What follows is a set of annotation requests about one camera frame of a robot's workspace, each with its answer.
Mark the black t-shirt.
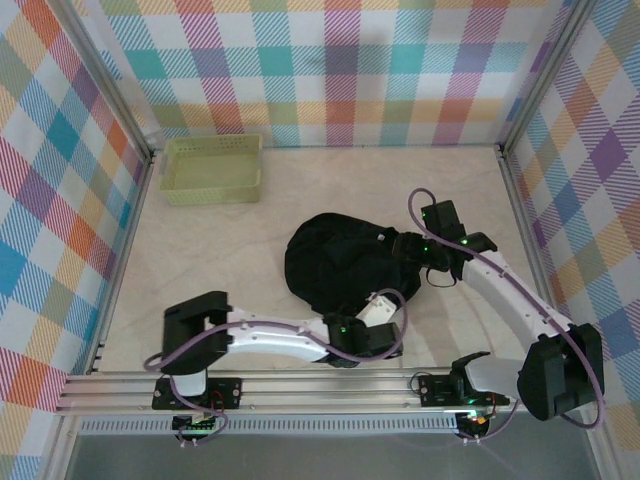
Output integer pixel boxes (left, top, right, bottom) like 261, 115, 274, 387
283, 212, 424, 321

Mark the grey metal base panel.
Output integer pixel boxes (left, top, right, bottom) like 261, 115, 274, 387
64, 433, 601, 480

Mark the green plastic basket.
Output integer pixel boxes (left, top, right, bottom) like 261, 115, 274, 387
157, 133, 265, 207

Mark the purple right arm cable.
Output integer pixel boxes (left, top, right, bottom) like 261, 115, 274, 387
408, 187, 610, 446

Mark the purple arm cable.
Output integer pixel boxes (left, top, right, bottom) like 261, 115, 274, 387
143, 288, 409, 447
408, 187, 610, 446

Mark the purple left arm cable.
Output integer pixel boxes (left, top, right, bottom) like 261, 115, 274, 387
143, 288, 409, 447

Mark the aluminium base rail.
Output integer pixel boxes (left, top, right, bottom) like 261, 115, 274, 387
53, 367, 607, 417

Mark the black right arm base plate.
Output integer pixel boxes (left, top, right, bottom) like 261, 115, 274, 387
416, 372, 512, 409

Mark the aluminium table side rail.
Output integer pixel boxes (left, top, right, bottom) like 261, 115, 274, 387
85, 149, 156, 376
494, 143, 564, 329

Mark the slotted grey cable duct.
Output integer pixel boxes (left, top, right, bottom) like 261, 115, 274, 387
78, 417, 460, 437

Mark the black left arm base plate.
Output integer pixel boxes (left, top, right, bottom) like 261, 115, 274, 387
151, 376, 245, 412

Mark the aluminium corner post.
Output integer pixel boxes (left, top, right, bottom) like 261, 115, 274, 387
47, 0, 157, 164
496, 0, 600, 159

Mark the aluminium frame leg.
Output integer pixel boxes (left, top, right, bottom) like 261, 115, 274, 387
582, 407, 629, 480
42, 414, 84, 480

